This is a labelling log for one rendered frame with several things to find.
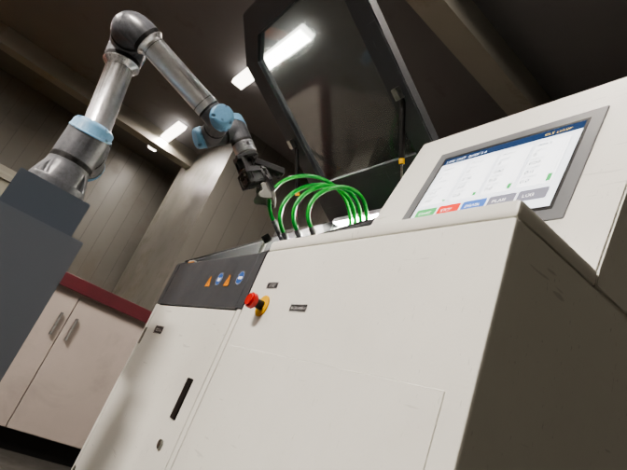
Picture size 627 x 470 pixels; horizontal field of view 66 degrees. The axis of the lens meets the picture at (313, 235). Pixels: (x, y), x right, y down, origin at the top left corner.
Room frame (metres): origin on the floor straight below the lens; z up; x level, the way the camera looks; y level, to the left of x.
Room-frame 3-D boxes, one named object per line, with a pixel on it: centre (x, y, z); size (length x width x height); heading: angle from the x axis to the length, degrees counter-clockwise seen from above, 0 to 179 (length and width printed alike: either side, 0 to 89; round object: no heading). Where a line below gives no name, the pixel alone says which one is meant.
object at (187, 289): (1.50, 0.24, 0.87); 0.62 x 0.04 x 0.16; 29
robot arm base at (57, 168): (1.27, 0.69, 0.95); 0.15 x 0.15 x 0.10
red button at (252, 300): (1.08, 0.06, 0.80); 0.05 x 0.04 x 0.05; 29
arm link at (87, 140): (1.28, 0.69, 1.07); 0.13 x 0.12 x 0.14; 18
